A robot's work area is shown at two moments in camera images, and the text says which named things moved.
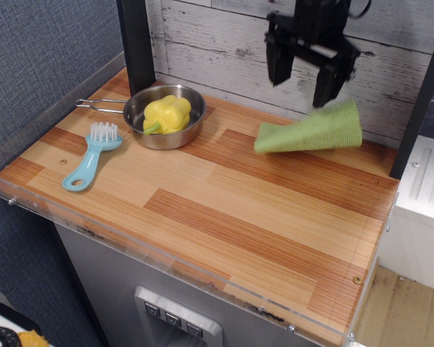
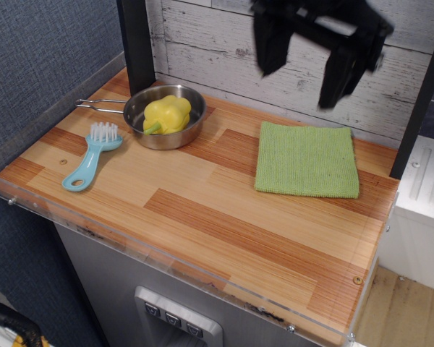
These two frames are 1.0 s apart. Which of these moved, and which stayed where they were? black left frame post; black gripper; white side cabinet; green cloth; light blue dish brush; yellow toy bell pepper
Moved: green cloth; black gripper
Stayed: yellow toy bell pepper; black left frame post; white side cabinet; light blue dish brush
